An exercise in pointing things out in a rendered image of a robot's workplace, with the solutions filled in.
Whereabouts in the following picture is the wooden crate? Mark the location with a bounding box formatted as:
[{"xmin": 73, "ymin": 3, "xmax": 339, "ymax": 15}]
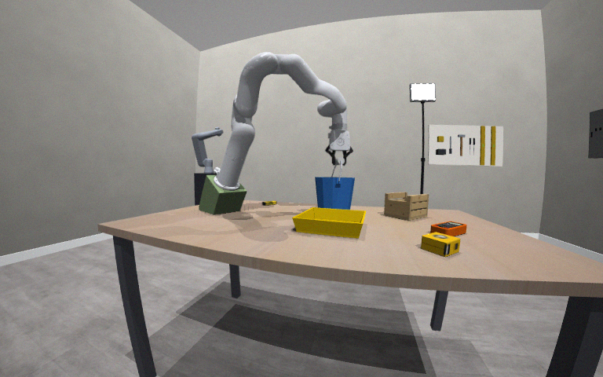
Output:
[{"xmin": 384, "ymin": 192, "xmax": 429, "ymax": 221}]

